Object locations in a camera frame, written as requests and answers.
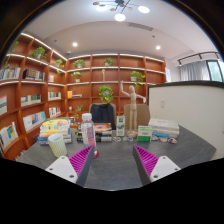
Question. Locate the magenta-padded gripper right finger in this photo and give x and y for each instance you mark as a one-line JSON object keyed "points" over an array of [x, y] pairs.
{"points": [[164, 166]]}

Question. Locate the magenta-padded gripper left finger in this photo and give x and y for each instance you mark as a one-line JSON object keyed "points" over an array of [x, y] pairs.
{"points": [[63, 166]]}

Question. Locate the clear plastic drink bottle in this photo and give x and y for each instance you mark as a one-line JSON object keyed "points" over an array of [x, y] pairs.
{"points": [[88, 133]]}

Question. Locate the yellow striped white mug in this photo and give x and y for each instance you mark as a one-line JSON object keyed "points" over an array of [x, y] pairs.
{"points": [[57, 145]]}

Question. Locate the small green white box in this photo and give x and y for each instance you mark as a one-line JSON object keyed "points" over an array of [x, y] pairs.
{"points": [[145, 134]]}

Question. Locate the stack of colourful books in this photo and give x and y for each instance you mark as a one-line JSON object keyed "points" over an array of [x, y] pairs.
{"points": [[55, 128]]}

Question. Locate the stack of white books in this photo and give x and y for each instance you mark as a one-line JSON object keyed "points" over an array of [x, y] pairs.
{"points": [[164, 126]]}

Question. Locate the brown chair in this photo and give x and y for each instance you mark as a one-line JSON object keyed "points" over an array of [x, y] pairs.
{"points": [[143, 116]]}

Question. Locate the stack of dark books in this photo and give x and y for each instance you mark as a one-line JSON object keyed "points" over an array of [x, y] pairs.
{"points": [[103, 128]]}

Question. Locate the tall green white carton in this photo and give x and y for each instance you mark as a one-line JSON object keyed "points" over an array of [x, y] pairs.
{"points": [[120, 126]]}

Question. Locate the dark upholstered chair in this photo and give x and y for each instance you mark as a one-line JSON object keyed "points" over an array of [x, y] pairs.
{"points": [[102, 113]]}

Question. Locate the wooden artist mannequin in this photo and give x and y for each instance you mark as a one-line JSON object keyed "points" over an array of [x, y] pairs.
{"points": [[133, 100]]}

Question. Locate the orange wooden shelf unit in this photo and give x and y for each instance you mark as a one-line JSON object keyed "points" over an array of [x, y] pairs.
{"points": [[33, 86]]}

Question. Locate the grey curtain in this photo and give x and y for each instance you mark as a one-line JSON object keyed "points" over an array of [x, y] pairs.
{"points": [[194, 70]]}

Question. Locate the dark framed window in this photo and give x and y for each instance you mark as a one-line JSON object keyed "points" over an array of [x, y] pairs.
{"points": [[215, 71]]}

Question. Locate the recessed round ceiling light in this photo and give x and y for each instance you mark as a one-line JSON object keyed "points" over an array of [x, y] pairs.
{"points": [[157, 47], [75, 44]]}

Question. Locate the ceiling air vent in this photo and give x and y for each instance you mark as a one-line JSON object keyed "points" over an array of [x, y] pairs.
{"points": [[140, 26]]}

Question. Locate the ceiling lamp with round bulbs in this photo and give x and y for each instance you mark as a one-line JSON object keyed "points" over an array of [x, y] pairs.
{"points": [[120, 17]]}

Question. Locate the white wall socket plate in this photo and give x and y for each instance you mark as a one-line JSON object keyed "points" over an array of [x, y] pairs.
{"points": [[162, 103]]}

